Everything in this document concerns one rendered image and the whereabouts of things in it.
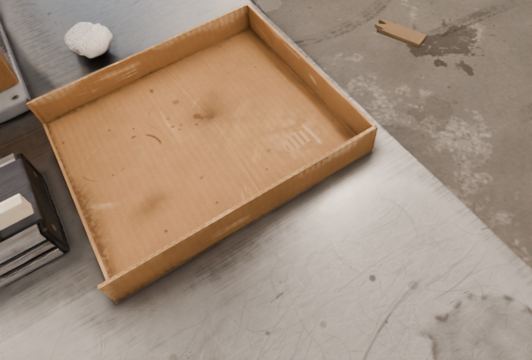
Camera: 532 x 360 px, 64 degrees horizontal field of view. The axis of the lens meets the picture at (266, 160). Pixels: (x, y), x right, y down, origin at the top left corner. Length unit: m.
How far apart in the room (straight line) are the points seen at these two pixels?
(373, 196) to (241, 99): 0.20
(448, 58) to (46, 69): 1.52
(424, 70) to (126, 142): 1.44
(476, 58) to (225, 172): 1.54
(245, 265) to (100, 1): 0.50
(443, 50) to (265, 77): 1.42
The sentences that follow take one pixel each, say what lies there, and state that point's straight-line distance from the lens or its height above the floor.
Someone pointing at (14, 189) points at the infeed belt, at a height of 0.88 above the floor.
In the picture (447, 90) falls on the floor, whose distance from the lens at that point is 1.75.
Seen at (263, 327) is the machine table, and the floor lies 0.83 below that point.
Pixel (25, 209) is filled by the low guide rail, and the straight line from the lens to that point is 0.43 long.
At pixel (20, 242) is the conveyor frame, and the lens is 0.45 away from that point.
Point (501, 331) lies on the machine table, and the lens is 0.43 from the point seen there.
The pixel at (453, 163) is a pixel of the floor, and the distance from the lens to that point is 1.54.
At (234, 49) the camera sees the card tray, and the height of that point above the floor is 0.83.
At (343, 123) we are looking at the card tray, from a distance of 0.49.
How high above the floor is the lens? 1.22
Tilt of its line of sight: 55 degrees down
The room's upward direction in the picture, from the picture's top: 8 degrees counter-clockwise
